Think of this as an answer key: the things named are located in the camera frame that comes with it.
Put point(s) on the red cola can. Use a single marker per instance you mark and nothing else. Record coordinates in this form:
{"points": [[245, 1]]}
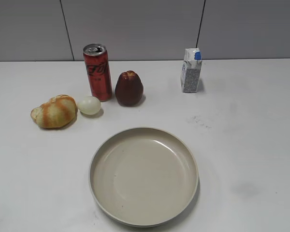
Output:
{"points": [[98, 72]]}

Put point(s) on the beige round plate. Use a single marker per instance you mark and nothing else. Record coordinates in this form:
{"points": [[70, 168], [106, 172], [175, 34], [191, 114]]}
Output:
{"points": [[143, 177]]}

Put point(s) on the dark red wax apple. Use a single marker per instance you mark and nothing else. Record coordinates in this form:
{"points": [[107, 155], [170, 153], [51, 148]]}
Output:
{"points": [[129, 89]]}

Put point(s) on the white egg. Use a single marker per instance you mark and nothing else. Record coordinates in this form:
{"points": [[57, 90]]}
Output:
{"points": [[89, 105]]}

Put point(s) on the small white milk carton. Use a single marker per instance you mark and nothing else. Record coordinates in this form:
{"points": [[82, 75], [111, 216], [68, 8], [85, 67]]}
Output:
{"points": [[191, 69]]}

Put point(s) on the striped bread roll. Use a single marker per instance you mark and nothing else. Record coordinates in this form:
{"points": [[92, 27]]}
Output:
{"points": [[56, 113]]}

